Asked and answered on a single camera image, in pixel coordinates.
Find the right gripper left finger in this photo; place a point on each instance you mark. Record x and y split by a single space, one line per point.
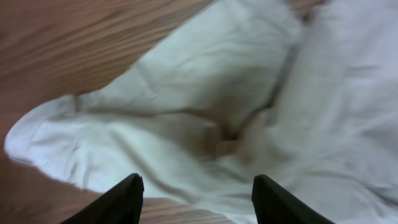
122 204

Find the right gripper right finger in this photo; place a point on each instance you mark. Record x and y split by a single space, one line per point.
275 205

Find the beige shorts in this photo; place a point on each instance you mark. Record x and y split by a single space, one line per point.
241 89

